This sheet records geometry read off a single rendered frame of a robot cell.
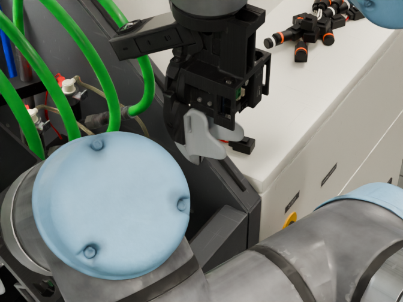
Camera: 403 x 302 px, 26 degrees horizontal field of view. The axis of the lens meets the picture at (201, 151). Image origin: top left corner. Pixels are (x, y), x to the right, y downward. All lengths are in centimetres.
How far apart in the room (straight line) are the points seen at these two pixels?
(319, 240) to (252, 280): 5
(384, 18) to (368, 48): 90
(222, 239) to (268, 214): 14
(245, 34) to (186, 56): 8
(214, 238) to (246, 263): 74
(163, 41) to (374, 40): 79
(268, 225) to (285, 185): 7
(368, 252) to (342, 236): 2
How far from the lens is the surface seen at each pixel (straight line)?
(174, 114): 87
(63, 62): 134
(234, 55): 82
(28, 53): 97
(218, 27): 81
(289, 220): 146
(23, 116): 90
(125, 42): 89
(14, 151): 62
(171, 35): 85
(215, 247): 123
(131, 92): 128
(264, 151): 134
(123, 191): 43
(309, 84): 147
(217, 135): 94
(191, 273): 47
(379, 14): 67
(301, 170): 143
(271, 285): 49
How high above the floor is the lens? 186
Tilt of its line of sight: 41 degrees down
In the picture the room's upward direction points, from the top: straight up
